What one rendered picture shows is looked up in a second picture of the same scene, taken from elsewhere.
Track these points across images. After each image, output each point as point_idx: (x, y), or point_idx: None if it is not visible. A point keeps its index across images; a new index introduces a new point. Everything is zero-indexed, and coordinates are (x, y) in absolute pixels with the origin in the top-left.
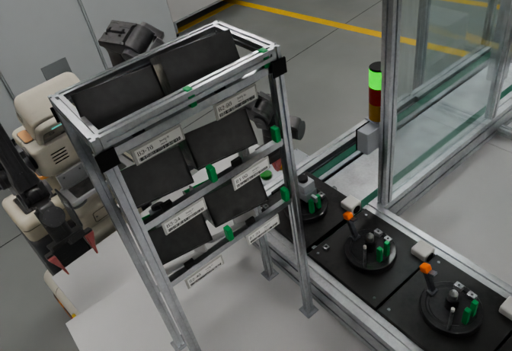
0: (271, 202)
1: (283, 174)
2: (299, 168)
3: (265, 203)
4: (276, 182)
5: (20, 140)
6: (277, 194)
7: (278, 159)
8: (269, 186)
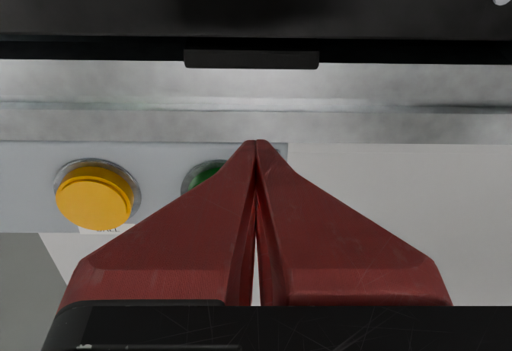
0: None
1: (136, 135)
2: (5, 103)
3: (443, 7)
4: (212, 114)
5: None
6: (309, 11)
7: (375, 301)
8: (276, 118)
